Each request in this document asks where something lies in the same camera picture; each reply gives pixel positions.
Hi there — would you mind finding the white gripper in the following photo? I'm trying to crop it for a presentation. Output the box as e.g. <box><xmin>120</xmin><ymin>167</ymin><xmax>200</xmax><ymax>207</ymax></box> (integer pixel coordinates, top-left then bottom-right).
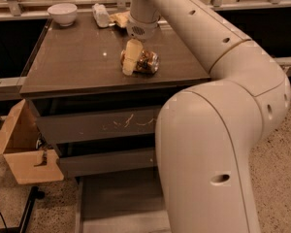
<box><xmin>122</xmin><ymin>14</ymin><xmax>160</xmax><ymax>76</ymax></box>

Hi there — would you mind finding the crushed orange can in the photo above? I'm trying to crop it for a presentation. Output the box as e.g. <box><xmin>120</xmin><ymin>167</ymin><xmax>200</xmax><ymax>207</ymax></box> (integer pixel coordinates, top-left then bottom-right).
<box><xmin>120</xmin><ymin>50</ymin><xmax>159</xmax><ymax>76</ymax></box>

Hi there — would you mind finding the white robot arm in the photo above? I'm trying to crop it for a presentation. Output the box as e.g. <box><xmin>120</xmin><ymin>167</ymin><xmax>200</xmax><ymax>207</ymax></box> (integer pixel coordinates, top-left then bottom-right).
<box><xmin>129</xmin><ymin>0</ymin><xmax>291</xmax><ymax>233</ymax></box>

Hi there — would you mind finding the grey drawer cabinet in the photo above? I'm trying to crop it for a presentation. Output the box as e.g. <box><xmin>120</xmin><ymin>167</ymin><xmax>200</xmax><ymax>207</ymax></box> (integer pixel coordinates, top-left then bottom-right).
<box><xmin>18</xmin><ymin>9</ymin><xmax>212</xmax><ymax>233</ymax></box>

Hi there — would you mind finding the grey top drawer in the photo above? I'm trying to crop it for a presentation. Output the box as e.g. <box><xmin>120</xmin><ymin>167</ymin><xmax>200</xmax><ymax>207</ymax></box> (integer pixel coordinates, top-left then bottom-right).
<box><xmin>36</xmin><ymin>107</ymin><xmax>160</xmax><ymax>144</ymax></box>

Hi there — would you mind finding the grey drawer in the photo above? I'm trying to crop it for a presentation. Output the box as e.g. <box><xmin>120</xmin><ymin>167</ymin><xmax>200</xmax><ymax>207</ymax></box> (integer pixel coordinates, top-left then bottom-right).
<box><xmin>58</xmin><ymin>148</ymin><xmax>156</xmax><ymax>178</ymax></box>
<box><xmin>36</xmin><ymin>107</ymin><xmax>160</xmax><ymax>144</ymax></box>
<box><xmin>75</xmin><ymin>167</ymin><xmax>172</xmax><ymax>233</ymax></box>

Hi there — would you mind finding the grey middle drawer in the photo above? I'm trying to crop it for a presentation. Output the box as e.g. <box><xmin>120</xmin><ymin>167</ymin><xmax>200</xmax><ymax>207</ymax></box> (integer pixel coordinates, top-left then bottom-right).
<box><xmin>58</xmin><ymin>148</ymin><xmax>156</xmax><ymax>178</ymax></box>

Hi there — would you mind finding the grey bottom drawer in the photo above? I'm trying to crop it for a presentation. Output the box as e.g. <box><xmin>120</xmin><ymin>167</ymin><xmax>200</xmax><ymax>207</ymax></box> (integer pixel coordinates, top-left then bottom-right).
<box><xmin>75</xmin><ymin>167</ymin><xmax>172</xmax><ymax>233</ymax></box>

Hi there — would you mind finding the brown chip bag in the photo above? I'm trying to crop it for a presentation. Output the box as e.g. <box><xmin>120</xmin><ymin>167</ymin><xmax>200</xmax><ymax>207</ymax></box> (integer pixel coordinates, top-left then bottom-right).
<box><xmin>110</xmin><ymin>11</ymin><xmax>130</xmax><ymax>28</ymax></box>

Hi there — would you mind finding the white bowl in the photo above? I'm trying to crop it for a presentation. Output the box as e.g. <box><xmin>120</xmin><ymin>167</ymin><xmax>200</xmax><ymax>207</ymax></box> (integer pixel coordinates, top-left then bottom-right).
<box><xmin>48</xmin><ymin>3</ymin><xmax>78</xmax><ymax>26</ymax></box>

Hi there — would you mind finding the metal railing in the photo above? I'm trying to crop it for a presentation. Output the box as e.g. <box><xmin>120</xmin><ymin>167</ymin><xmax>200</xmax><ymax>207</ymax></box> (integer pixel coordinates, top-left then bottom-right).
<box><xmin>0</xmin><ymin>0</ymin><xmax>291</xmax><ymax>103</ymax></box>

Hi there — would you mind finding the cardboard box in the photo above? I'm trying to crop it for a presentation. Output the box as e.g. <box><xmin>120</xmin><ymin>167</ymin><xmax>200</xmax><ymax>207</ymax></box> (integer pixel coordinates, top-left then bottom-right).
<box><xmin>0</xmin><ymin>100</ymin><xmax>64</xmax><ymax>184</ymax></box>

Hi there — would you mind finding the black stand frame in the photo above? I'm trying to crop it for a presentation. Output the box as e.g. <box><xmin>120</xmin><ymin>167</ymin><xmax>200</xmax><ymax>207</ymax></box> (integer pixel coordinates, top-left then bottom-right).
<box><xmin>0</xmin><ymin>186</ymin><xmax>45</xmax><ymax>233</ymax></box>

